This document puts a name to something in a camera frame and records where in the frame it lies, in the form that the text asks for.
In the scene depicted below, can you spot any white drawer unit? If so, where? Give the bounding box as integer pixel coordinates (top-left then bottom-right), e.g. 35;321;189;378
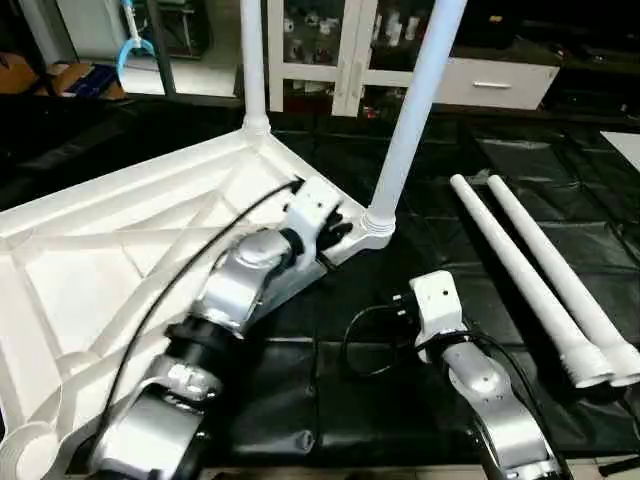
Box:
433;55;562;112

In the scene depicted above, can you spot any white plastic table leg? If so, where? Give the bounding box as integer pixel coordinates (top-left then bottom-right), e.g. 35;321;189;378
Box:
239;0;274;137
449;173;614;390
361;0;469;239
486;174;640;389

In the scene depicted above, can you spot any white flat board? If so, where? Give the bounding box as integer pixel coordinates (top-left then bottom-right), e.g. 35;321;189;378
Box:
598;129;640;173

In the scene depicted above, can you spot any white plastic table top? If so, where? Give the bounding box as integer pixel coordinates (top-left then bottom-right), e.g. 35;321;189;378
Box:
0;125;398;480

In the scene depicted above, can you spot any brown cardboard box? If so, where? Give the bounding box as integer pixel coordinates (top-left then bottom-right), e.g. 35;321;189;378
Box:
44;61;128;100

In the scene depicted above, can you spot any blue plastic tool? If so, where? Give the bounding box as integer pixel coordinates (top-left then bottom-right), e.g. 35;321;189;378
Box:
114;0;157;83

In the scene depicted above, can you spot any black work mat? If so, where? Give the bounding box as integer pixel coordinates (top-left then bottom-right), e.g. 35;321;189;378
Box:
0;90;640;473

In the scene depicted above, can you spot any black stand leg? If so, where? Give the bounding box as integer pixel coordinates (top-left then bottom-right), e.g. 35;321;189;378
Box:
596;454;640;478

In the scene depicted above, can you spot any black metal pole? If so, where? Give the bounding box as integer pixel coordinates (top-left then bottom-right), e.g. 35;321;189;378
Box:
147;0;178;97

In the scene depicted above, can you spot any white glass-door cabinet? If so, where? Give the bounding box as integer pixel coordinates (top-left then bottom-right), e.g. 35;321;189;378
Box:
264;0;447;120

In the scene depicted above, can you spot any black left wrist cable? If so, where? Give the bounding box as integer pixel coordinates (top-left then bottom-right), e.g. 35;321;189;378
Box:
98;179;307;463

